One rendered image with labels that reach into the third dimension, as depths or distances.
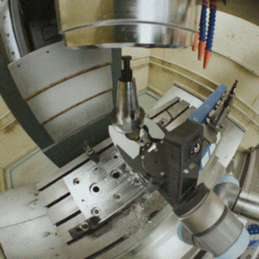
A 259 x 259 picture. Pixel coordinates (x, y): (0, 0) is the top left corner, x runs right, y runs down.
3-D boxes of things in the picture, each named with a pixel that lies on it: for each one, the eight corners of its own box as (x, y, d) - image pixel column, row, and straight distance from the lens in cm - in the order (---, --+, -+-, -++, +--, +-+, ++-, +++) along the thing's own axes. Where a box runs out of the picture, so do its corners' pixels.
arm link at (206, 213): (205, 236, 20) (233, 195, 23) (186, 216, 18) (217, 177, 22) (183, 232, 26) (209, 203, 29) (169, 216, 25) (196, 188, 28)
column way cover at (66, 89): (116, 110, 84) (110, 31, 65) (54, 145, 78) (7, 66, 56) (112, 107, 87) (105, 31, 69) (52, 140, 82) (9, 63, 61)
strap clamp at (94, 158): (105, 168, 59) (97, 153, 46) (99, 172, 59) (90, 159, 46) (91, 150, 66) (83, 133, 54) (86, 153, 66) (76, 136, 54)
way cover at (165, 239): (228, 177, 119) (240, 169, 109) (155, 270, 94) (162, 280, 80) (205, 156, 112) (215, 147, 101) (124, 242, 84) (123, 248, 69)
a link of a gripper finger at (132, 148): (103, 146, 28) (133, 172, 25) (97, 130, 23) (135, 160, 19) (112, 138, 29) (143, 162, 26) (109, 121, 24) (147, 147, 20)
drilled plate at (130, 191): (151, 183, 53) (153, 180, 48) (95, 226, 52) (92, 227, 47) (118, 148, 59) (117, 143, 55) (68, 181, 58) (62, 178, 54)
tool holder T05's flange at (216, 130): (207, 117, 44) (210, 112, 43) (221, 128, 44) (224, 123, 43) (200, 126, 39) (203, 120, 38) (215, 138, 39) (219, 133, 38)
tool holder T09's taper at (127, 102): (130, 103, 24) (130, 71, 21) (145, 114, 22) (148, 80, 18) (111, 111, 23) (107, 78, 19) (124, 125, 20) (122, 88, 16)
